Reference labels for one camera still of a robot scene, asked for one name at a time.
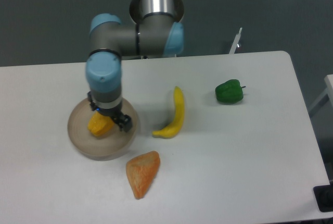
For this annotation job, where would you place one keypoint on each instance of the yellow toy pepper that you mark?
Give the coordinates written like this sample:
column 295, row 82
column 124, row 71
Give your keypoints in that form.
column 99, row 124

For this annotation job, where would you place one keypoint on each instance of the white side table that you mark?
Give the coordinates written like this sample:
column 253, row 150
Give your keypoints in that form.
column 323, row 98

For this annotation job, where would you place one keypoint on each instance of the beige round plate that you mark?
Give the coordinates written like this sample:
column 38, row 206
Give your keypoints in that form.
column 111, row 145

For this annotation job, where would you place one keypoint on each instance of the yellow toy banana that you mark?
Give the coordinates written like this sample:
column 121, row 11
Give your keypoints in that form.
column 174, row 127

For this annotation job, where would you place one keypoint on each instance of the orange toy bread slice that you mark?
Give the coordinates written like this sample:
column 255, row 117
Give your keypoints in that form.
column 141, row 171

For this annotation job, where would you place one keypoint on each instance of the green toy pepper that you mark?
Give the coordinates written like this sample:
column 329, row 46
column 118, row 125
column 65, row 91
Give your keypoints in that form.
column 229, row 92

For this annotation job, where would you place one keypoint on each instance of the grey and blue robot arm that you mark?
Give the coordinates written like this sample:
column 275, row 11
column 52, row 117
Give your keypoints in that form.
column 157, row 34

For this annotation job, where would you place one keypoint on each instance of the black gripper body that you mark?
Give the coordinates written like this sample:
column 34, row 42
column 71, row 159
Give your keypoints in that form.
column 109, row 109

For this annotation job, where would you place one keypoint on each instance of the black device at table edge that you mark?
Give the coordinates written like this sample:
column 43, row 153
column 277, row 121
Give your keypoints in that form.
column 323, row 196

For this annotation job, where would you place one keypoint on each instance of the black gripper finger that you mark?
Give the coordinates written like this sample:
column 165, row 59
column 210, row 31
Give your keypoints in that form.
column 123, row 121
column 91, row 101

